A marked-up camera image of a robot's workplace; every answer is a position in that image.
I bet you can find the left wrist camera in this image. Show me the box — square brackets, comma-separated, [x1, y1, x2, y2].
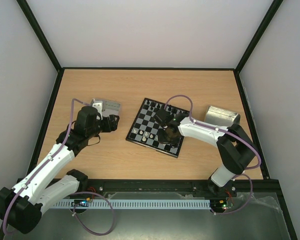
[91, 98, 104, 119]

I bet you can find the black metal frame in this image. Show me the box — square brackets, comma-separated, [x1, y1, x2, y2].
[0, 0, 299, 240]

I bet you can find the left metal tray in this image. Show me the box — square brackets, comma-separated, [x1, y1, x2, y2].
[97, 98, 121, 117]

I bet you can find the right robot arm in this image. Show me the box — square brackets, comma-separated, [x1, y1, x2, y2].
[154, 108, 256, 196]

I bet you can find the light blue cable duct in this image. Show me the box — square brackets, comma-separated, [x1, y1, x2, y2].
[51, 199, 211, 210]

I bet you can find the black white chessboard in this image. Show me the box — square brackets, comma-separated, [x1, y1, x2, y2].
[125, 98, 184, 158]

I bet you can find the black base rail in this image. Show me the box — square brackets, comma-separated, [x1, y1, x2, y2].
[87, 179, 283, 199]

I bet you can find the metal tray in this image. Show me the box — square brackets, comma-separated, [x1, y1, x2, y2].
[97, 98, 121, 117]
[204, 105, 241, 127]

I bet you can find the right metal tray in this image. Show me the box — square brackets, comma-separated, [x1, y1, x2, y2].
[204, 105, 241, 127]

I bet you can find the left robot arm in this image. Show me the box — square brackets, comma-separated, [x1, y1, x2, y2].
[0, 105, 120, 235]

